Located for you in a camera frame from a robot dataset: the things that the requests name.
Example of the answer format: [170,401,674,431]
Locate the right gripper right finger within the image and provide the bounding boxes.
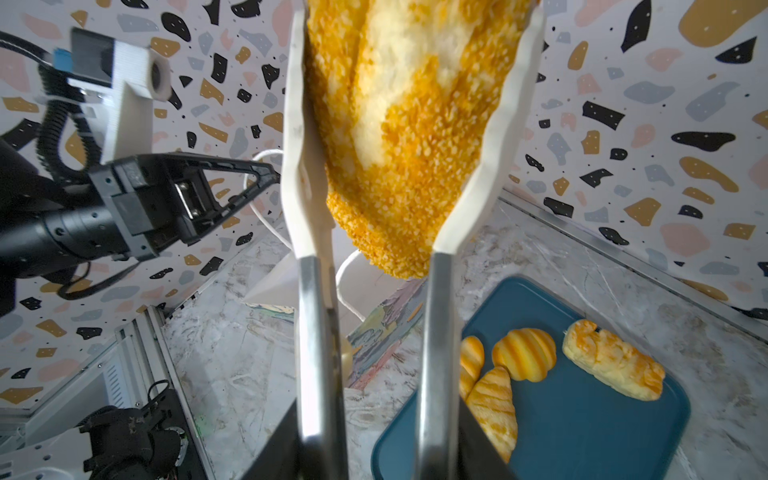
[458,403,516,480]

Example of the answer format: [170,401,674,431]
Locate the large seeded oval bread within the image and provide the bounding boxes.
[306,1,532,279]

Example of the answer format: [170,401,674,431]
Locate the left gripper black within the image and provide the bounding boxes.
[89,152,280,261]

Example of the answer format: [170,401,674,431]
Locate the white metal tongs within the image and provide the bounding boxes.
[281,1,546,479]

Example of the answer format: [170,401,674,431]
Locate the rectangular pastry bread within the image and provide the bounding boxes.
[562,319,666,402]

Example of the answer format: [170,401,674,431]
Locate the floral paper bag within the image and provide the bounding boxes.
[243,227,425,390]

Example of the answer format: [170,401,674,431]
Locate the striped bun left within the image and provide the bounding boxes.
[459,336,485,400]

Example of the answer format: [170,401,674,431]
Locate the small striped bun top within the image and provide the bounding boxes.
[491,328,557,383]

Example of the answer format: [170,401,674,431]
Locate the teal tray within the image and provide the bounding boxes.
[370,275,692,480]

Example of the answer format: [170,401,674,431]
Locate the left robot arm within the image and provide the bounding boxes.
[1,142,280,314]

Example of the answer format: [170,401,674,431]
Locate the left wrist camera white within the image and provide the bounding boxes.
[54,27,172,164]

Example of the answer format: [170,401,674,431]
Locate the croissant centre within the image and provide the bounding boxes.
[466,367,519,464]

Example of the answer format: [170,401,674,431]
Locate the black corrugated cable left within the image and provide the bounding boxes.
[0,29,103,184]

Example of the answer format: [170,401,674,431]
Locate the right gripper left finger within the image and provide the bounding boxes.
[241,402,300,480]

